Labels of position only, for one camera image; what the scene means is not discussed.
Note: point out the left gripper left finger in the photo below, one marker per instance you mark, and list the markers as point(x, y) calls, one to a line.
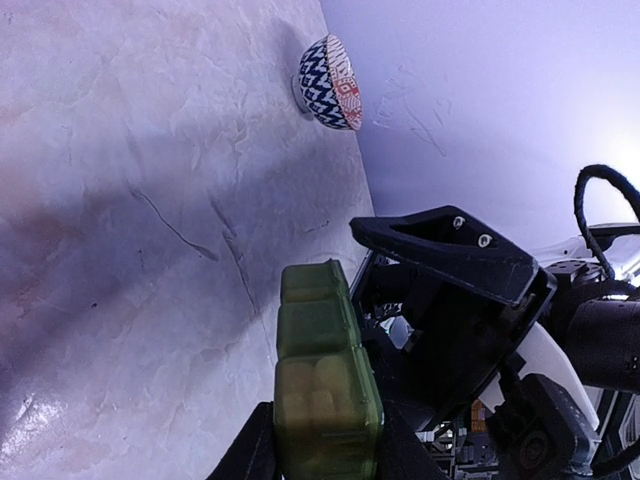
point(252, 454)

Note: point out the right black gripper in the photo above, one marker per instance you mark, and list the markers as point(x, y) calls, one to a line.
point(435, 347)

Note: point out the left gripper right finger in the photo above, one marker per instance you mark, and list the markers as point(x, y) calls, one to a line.
point(401, 455)

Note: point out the green weekly pill organizer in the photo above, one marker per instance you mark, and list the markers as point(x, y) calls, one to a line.
point(328, 415)

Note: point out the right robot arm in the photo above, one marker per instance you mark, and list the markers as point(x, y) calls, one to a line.
point(594, 313)

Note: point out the red patterned bowl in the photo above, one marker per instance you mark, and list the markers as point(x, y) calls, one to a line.
point(325, 85)

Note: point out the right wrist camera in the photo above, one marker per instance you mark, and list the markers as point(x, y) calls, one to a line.
point(542, 423)

